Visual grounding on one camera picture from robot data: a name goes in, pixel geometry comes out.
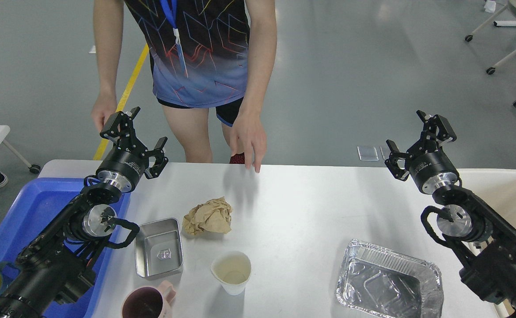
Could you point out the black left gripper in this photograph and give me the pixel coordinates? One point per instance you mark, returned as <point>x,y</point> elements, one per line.
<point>121,167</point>

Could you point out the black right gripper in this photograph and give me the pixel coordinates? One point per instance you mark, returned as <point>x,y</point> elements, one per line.
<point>433,169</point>

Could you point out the square stainless steel tin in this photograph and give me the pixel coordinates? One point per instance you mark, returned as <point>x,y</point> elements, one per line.
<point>158,249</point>

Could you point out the aluminium foil tray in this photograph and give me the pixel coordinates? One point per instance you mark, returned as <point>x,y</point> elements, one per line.
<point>387,284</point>

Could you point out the pink home mug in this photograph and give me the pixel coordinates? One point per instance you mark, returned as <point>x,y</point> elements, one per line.
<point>150,302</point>

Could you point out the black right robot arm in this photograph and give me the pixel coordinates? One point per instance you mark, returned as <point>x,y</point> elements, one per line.
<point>482,240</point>

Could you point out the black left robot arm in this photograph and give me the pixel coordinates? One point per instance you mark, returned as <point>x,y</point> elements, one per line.
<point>58,265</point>

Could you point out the beige plastic bin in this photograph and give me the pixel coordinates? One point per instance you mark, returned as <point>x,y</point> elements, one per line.
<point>497,187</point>

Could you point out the crumpled brown paper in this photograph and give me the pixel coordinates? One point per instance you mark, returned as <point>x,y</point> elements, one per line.
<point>213,216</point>

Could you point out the person in patterned shirt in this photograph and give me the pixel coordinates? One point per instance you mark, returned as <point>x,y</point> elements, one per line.
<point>204,55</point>

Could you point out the white wheeled chair base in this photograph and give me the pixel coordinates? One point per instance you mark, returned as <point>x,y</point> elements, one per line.
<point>497,35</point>

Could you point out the blue plastic tray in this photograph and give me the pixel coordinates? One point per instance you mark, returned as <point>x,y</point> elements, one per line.
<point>36,205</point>

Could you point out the white paper cup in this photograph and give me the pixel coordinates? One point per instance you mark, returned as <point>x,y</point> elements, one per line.
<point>232,269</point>

